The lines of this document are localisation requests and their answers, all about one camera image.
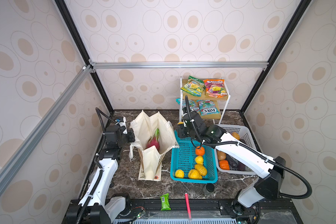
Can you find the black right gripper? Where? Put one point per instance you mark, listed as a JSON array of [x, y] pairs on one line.
[[179, 129]]

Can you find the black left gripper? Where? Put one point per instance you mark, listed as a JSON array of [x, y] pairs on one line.
[[129, 133]]

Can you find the pink dragon fruit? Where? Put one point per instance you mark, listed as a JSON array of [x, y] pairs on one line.
[[154, 140]]

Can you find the green yellow snack bag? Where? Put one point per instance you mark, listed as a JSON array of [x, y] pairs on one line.
[[194, 86]]

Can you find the floral canvas grocery bag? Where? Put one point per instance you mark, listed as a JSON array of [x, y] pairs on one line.
[[144, 127]]

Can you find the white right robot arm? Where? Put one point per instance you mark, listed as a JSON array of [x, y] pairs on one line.
[[270, 171]]

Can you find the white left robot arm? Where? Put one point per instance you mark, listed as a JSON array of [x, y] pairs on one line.
[[93, 204]]

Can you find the teal red candy bag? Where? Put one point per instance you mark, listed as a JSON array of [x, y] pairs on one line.
[[192, 105]]

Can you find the teal Fox's candy bag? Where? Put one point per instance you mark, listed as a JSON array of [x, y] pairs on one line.
[[207, 107]]

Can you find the orange pink snack bag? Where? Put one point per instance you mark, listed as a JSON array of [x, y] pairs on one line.
[[215, 88]]

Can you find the orange tangerine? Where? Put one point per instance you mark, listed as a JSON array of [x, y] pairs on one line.
[[199, 151]]

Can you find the small yellow lemon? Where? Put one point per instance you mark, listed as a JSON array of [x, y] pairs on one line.
[[199, 160]]

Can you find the teal plastic basket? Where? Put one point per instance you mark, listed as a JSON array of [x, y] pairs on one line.
[[184, 156]]

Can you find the yellow potato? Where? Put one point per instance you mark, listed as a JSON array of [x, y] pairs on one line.
[[236, 135]]

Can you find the clear tape roll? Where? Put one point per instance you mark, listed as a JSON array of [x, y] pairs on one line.
[[91, 177]]

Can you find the yellow fruit front centre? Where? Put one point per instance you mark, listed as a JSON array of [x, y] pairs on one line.
[[194, 174]]

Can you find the orange bell pepper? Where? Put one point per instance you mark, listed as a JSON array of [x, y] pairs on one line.
[[224, 165]]

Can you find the yellow lemon front left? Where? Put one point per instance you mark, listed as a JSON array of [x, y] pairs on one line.
[[179, 173]]

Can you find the white plastic basket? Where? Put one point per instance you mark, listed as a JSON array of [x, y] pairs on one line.
[[246, 138]]

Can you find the black round cap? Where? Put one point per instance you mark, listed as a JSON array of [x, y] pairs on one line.
[[210, 187]]

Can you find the pink pen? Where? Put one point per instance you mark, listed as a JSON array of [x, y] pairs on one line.
[[188, 206]]

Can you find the green snack packet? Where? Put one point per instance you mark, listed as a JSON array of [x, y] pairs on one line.
[[165, 206]]

